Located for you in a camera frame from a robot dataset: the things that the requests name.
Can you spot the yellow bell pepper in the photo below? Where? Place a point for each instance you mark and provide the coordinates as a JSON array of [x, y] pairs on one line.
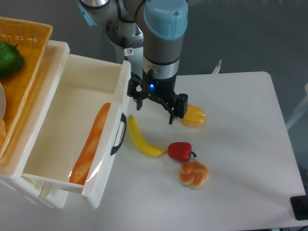
[[195, 116]]

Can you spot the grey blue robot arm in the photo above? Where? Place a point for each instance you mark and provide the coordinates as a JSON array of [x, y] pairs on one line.
[[149, 34]]

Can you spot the white chair frame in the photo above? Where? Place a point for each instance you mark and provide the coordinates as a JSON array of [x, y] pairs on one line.
[[298, 111]]

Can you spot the upper white drawer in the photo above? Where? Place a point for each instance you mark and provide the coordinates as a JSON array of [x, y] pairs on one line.
[[85, 86]]

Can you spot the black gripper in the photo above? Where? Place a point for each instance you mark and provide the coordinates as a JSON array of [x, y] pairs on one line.
[[160, 91]]

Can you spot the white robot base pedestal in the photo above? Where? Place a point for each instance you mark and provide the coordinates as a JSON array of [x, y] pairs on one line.
[[127, 40]]

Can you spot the yellow banana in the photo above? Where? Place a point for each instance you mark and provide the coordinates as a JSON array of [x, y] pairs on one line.
[[140, 142]]

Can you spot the green bell pepper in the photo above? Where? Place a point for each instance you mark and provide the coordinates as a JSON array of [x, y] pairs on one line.
[[11, 60]]

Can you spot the black drawer handle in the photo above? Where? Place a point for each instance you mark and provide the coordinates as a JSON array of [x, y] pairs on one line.
[[120, 135]]

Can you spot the orange woven basket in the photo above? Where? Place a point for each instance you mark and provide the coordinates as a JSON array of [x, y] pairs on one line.
[[32, 39]]

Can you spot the long orange bread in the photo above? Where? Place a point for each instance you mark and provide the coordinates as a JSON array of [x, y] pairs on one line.
[[82, 166]]

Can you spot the knotted bread roll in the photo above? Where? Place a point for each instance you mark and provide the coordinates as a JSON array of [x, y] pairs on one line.
[[193, 174]]

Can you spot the red bell pepper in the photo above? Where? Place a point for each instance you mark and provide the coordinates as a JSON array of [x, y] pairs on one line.
[[181, 151]]

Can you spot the white plate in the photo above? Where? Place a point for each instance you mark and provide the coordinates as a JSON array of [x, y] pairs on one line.
[[2, 102]]

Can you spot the white drawer cabinet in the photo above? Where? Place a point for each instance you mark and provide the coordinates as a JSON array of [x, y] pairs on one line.
[[19, 168]]

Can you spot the black device at edge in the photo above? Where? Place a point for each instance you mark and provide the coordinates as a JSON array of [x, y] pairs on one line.
[[300, 206]]

